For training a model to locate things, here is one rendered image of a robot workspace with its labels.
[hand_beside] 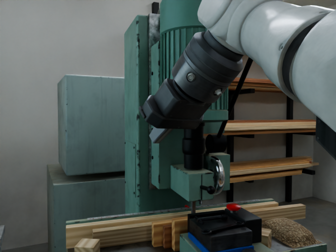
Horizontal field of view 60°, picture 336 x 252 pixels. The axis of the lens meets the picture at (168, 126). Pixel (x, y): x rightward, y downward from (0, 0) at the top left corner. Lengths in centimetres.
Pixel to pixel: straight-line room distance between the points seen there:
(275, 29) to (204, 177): 53
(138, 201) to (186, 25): 54
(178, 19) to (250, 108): 324
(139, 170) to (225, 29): 65
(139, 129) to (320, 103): 73
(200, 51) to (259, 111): 360
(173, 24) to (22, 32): 241
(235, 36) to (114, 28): 285
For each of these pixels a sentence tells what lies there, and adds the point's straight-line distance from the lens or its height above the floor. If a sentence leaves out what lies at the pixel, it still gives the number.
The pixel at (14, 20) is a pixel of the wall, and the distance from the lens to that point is 306.
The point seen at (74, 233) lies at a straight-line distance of 76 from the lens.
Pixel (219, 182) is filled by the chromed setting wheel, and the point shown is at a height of 101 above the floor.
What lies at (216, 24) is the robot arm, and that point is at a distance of 35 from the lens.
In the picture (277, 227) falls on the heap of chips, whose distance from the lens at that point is 84.
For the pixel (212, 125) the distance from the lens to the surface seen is 98.
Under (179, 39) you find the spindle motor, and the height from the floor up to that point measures 139.
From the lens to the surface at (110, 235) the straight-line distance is 75.
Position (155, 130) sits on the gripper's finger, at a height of 118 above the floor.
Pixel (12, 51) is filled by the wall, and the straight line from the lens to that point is 300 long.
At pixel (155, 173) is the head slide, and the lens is 87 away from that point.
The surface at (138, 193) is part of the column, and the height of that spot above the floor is 97.
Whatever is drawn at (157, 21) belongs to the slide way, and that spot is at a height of 150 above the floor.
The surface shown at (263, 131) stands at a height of 102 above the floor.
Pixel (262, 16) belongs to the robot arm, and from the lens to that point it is 31.
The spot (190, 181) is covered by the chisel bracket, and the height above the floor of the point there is 105.
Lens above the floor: 121
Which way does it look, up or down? 2 degrees down
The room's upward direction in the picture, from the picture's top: straight up
